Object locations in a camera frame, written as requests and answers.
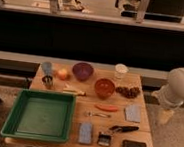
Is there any black handled brush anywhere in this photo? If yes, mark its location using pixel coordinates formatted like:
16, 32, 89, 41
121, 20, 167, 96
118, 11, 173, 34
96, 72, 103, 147
97, 125, 139, 147

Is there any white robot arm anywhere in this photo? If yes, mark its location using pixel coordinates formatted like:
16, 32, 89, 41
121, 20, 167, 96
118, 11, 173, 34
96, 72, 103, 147
151, 67, 184, 125

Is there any purple bowl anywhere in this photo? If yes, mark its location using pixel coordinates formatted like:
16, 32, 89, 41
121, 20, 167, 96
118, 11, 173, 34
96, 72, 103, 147
73, 62, 94, 81

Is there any red bowl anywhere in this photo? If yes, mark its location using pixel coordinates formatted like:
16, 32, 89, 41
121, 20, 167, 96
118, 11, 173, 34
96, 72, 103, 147
94, 78, 115, 100

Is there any yellow banana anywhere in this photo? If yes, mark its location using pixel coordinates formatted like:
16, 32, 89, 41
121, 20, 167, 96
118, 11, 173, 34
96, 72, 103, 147
63, 84, 86, 96

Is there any white paper cup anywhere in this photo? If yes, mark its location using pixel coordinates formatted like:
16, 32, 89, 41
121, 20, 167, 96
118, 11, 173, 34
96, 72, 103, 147
114, 63, 128, 80

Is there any red yellow apple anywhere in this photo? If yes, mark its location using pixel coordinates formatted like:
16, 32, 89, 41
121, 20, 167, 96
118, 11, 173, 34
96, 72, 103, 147
56, 68, 68, 81

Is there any orange carrot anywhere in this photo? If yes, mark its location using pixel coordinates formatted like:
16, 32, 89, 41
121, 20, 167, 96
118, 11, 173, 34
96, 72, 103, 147
95, 104, 118, 112

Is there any bunch of dark grapes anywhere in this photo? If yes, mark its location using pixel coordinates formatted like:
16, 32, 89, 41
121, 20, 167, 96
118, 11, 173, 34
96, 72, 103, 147
116, 86, 141, 99

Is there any dark metal cup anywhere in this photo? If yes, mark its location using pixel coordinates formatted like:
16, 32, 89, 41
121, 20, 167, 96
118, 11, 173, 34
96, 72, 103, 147
41, 75, 53, 89

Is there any blue plastic cup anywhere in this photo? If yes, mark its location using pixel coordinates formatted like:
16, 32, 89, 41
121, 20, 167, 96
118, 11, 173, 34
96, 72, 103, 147
41, 61, 52, 76

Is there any wooden table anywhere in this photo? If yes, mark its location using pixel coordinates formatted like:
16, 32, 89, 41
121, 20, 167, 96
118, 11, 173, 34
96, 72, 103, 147
5, 69, 153, 147

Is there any blue sponge near tray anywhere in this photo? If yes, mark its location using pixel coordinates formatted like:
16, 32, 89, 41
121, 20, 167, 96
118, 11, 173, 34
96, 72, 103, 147
78, 122, 93, 145

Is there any green plastic tray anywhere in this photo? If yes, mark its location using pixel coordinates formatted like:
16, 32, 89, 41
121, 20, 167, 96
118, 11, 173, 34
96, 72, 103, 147
0, 89, 76, 143

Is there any black rectangular sponge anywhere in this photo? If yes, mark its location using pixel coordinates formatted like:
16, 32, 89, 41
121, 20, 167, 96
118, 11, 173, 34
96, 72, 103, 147
122, 140, 147, 147

